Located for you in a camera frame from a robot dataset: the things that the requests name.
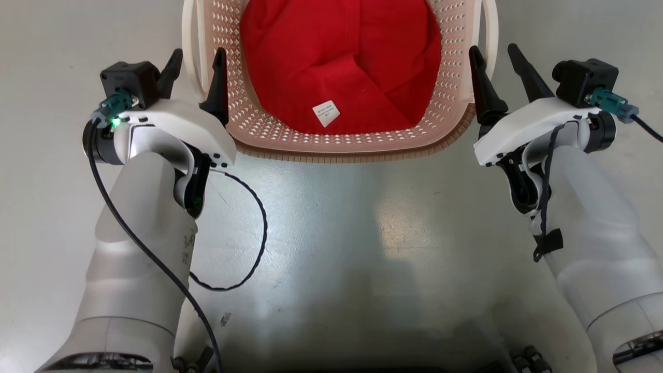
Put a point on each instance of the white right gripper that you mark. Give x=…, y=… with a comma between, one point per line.
x=528, y=124

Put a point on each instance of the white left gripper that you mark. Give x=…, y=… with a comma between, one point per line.
x=176, y=119

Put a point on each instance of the dark robot base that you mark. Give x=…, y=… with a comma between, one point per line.
x=528, y=360

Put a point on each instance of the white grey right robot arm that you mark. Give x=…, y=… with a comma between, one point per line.
x=601, y=243

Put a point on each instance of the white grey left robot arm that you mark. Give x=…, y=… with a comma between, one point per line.
x=140, y=269

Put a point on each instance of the beige perforated plastic laundry basket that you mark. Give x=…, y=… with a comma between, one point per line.
x=342, y=147

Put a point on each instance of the white printed care label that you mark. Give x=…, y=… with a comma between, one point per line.
x=326, y=113

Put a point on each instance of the red cloth garment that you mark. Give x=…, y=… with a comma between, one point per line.
x=336, y=52

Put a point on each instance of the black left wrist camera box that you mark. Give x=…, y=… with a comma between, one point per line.
x=129, y=77

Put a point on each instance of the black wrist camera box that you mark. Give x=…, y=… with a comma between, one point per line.
x=582, y=77
x=129, y=77

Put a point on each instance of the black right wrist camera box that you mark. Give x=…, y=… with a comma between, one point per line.
x=582, y=77

